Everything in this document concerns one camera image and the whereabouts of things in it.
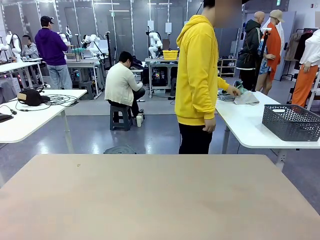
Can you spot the person's left hand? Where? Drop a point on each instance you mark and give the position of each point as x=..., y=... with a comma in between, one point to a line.
x=234, y=90

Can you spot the person's right hand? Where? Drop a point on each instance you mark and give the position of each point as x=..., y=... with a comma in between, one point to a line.
x=210, y=125

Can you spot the white terry towel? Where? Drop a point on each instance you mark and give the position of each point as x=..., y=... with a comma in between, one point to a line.
x=250, y=100

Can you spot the grey plastic mesh basket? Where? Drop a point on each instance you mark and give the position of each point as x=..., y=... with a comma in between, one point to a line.
x=287, y=125

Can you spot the person's left forearm yellow sleeve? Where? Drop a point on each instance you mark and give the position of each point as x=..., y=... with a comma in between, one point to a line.
x=223, y=83

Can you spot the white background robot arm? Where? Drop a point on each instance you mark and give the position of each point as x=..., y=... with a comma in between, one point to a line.
x=153, y=48
x=15, y=47
x=64, y=37
x=92, y=41

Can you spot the person's right forearm yellow sleeve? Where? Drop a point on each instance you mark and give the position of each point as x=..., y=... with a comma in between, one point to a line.
x=205, y=102

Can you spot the yellow shopping basket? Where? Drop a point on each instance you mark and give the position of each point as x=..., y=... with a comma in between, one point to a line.
x=170, y=54

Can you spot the white shoe shelf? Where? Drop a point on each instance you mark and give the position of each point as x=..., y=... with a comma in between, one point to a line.
x=226, y=67

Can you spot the white height-adjustable table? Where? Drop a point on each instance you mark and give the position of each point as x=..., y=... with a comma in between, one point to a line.
x=37, y=117
x=245, y=120

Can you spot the person in yellow hoodie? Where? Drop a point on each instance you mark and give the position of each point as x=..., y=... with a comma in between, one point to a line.
x=195, y=75

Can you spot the bald mannequin in dark jacket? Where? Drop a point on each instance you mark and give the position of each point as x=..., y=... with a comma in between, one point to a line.
x=250, y=45

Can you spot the mannequin in orange jacket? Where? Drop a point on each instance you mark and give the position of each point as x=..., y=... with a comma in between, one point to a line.
x=272, y=42

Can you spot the computer tower with coloured lights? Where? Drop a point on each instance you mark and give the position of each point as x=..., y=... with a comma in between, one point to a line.
x=158, y=76

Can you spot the mannequin in orange trousers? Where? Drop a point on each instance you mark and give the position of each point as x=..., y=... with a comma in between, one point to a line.
x=306, y=80

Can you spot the clothes rack with coats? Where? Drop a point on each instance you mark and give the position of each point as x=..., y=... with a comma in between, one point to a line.
x=295, y=47

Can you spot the grey metal workbench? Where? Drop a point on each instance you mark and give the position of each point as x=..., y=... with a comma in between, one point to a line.
x=160, y=60

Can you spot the grey plastic stool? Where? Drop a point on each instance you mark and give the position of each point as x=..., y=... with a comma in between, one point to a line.
x=121, y=117

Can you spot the dark clothes pile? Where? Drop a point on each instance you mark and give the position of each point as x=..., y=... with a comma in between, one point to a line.
x=138, y=62

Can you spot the seated person in cream cardigan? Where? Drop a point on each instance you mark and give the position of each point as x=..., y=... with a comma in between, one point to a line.
x=120, y=82

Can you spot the small grey step stool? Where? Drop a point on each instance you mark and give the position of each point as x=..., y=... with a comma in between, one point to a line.
x=86, y=88

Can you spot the grey background desk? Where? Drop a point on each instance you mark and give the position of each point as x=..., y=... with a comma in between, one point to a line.
x=82, y=62

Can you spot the person in purple hoodie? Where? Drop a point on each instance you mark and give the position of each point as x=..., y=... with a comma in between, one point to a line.
x=51, y=47

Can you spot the black cap with tan patch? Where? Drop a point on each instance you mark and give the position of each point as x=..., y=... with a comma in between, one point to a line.
x=31, y=97

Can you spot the seated person in grey hoodie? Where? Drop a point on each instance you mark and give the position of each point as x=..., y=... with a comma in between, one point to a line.
x=31, y=50

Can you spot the white background desk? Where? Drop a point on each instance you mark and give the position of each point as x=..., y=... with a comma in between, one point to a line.
x=17, y=65

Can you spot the black flat device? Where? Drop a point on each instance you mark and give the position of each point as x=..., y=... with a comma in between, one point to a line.
x=5, y=117

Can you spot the grey jacket on chair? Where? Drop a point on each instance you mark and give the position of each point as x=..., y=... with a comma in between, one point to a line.
x=7, y=91

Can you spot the white wall panel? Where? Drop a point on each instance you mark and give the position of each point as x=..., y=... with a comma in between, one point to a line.
x=168, y=28
x=150, y=25

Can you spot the black camera tripod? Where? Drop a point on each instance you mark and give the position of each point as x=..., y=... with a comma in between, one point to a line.
x=108, y=47

